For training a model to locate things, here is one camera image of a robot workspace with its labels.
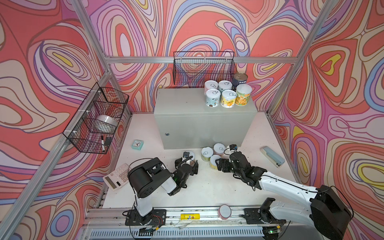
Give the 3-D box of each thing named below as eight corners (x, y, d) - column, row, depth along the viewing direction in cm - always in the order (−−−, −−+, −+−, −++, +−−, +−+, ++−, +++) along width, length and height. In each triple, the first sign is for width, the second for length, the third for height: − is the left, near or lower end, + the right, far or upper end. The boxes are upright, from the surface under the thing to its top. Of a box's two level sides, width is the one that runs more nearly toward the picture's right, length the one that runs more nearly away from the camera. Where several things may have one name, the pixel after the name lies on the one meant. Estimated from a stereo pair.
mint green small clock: (131, 148, 101) (130, 146, 99) (135, 140, 105) (134, 138, 103) (140, 150, 100) (139, 148, 98) (144, 142, 104) (143, 140, 102)
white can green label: (198, 158, 96) (198, 154, 91) (203, 149, 100) (204, 144, 96) (208, 163, 94) (209, 158, 89) (213, 153, 98) (214, 148, 94)
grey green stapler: (277, 168, 92) (281, 165, 88) (259, 151, 100) (262, 147, 96) (282, 165, 93) (286, 161, 89) (264, 148, 101) (267, 144, 97)
